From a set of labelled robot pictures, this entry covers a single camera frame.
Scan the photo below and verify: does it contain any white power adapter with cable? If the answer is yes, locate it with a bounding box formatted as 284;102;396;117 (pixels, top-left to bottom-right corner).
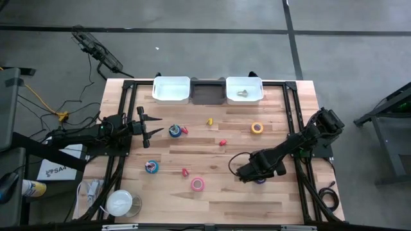
76;178;105;219

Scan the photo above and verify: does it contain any dark blue tape roll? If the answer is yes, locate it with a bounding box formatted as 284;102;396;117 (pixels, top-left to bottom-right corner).
168;124;183;139

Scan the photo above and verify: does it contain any white cardboard box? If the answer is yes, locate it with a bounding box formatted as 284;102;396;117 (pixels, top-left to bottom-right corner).
36;143;87;182

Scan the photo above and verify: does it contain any yellow tape roll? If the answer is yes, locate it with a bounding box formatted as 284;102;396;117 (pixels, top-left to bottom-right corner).
250;121;265;135

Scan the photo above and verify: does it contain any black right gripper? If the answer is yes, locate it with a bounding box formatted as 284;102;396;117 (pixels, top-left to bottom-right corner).
236;150;287;184

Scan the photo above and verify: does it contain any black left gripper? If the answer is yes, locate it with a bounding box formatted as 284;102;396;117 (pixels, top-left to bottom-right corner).
131;106;165;149

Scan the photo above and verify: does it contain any silver metal bracket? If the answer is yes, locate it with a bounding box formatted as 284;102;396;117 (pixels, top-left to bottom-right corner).
101;223;139;231
281;225;318;231

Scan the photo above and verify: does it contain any black computer mouse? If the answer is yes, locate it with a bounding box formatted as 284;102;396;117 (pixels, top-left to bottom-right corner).
0;172;20;205

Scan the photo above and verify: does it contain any pink tape roll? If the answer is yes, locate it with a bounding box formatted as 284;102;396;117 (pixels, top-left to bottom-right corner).
190;177;206;193

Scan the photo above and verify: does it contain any yellow cable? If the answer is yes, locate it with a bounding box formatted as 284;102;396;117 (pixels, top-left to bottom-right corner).
0;66;70;123

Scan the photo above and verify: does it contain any grey translucent plastic bin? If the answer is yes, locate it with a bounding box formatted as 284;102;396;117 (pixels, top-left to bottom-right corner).
189;76;227;106

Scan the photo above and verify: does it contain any white plastic bin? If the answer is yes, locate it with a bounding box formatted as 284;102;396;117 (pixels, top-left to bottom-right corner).
152;76;191;105
225;76;265;106

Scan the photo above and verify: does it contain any black aluminium table frame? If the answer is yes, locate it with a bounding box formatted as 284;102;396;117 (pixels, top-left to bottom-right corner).
76;79;346;225

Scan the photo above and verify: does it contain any black side table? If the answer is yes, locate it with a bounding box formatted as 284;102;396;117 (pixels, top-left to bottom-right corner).
353;81;411;186

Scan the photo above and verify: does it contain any yellow white spray can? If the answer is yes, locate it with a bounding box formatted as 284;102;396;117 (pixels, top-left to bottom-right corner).
21;179;48;198

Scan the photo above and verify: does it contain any black coiled cable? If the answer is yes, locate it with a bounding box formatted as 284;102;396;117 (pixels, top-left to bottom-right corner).
317;181;340;212

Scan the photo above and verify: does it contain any black floor cable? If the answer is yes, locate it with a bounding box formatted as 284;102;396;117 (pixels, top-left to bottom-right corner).
59;53;96;112

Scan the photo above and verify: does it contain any black diagonal support beam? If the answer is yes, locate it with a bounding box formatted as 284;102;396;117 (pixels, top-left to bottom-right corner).
12;132;88;171

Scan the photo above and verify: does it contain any teal tape roll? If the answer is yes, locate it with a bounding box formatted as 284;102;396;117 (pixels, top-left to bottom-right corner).
144;160;159;175

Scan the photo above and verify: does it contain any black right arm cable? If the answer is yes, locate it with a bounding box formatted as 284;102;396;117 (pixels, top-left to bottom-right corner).
228;151;254;176

